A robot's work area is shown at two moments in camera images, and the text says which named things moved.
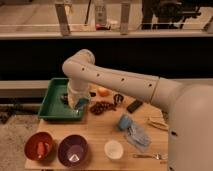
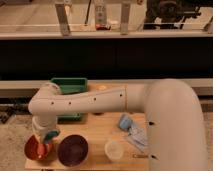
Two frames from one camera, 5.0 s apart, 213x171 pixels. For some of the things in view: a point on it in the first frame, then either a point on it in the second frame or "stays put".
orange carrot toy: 40,149 stays put
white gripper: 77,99 → 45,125
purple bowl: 73,150 stays put
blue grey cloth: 138,137 stays put
